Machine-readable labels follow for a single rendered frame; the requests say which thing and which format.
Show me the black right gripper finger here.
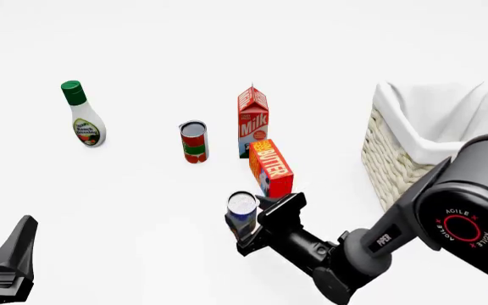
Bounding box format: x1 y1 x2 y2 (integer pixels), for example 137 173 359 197
253 193 291 211
224 213 262 247

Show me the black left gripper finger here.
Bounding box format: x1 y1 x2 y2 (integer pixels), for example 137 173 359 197
0 214 40 282

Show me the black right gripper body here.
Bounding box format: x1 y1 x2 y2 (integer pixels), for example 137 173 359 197
236 191 308 258

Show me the blue alphabet soup can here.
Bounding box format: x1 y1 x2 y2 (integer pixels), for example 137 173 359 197
226 191 259 236

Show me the woven cream basket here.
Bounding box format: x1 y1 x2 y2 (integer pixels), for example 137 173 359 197
360 107 442 213

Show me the white cloth basket liner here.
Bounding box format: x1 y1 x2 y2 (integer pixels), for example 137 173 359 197
372 80 488 165

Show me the orange butter box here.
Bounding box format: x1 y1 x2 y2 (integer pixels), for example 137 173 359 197
247 138 295 199

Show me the red milk carton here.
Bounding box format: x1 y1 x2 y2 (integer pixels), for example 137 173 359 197
237 82 270 160

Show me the red tomato sauce can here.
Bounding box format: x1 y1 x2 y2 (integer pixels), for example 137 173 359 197
178 119 210 165

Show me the white ranch dressing bottle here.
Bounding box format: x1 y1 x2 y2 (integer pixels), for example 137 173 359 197
60 79 108 148

